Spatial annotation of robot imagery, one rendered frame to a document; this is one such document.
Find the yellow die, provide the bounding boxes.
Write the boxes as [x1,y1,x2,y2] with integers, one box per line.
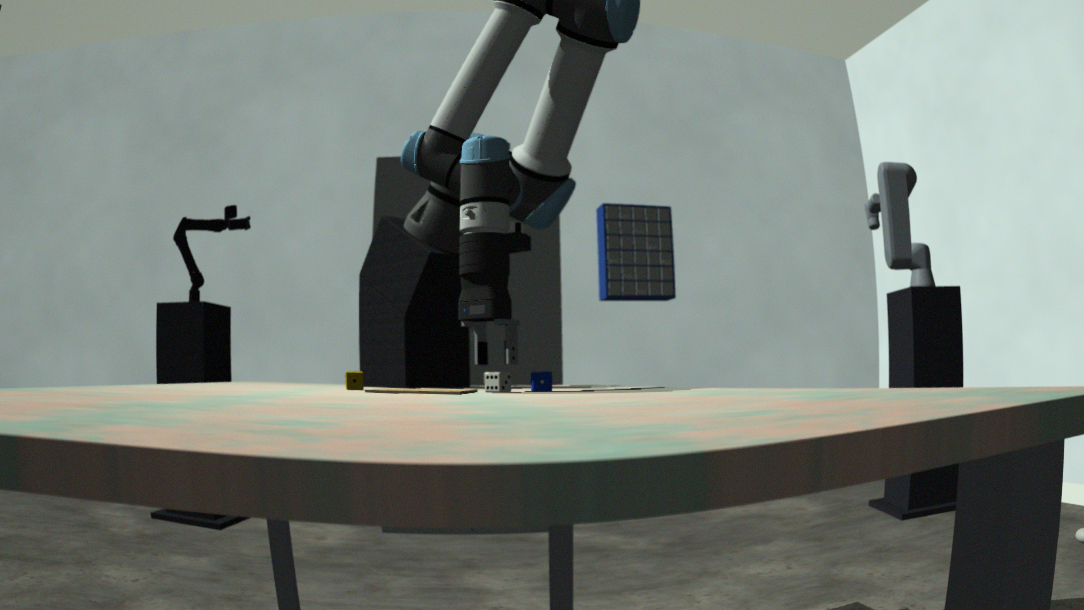
[346,371,364,390]

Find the dark blue die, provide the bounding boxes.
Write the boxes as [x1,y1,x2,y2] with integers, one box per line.
[531,372,552,392]

